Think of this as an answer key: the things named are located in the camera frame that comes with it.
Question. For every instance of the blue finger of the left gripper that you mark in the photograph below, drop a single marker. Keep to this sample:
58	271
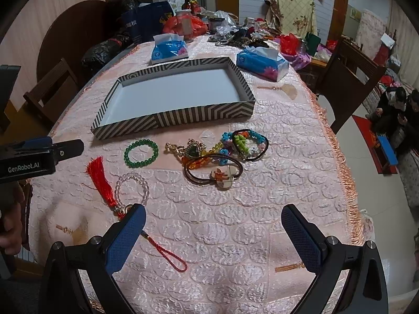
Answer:
67	149
43	142

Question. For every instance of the floral cloth on wall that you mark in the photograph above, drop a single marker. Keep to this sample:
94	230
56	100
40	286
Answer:
291	16

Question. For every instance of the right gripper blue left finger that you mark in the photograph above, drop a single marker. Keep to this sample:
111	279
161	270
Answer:
105	255

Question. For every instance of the left wooden chair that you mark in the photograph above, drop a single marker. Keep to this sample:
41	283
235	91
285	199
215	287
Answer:
51	96

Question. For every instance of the brown hair tie flower charm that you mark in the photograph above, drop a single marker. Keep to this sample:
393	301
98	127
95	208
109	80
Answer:
224	170

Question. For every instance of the striped cardboard tray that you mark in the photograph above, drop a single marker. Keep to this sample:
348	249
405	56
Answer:
174	94

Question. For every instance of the blue tissue pack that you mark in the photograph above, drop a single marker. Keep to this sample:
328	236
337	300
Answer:
168	47
264	62

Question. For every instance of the red Chinese knot tassel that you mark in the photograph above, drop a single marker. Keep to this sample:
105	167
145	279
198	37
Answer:
110	195

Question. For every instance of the gold chain ornament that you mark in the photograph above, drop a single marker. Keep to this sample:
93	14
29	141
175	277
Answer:
193	149

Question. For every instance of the person's left hand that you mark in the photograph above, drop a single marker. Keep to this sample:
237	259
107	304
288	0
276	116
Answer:
11	198

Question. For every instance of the left blue tissue pack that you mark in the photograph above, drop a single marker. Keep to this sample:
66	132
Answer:
168	47

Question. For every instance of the pink embossed tablecloth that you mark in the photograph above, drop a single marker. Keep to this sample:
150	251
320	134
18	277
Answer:
240	260

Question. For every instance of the black plastic bag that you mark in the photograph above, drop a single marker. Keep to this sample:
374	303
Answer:
99	55

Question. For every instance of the seated person in black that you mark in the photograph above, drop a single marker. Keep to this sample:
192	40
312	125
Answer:
392	103

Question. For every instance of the red plastic bag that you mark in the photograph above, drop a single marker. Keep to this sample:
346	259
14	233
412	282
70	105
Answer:
199	27

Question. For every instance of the round brown table top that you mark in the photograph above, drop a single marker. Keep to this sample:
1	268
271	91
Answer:
70	36

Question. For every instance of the right dark wooden chair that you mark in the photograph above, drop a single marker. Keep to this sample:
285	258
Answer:
349	77

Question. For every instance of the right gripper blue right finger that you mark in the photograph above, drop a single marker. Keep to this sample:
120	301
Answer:
326	257

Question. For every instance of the dark blue paper bag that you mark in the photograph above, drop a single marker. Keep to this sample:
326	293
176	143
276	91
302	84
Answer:
143	23

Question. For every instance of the right blue tissue pack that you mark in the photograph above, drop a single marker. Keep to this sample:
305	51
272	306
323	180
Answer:
264	62

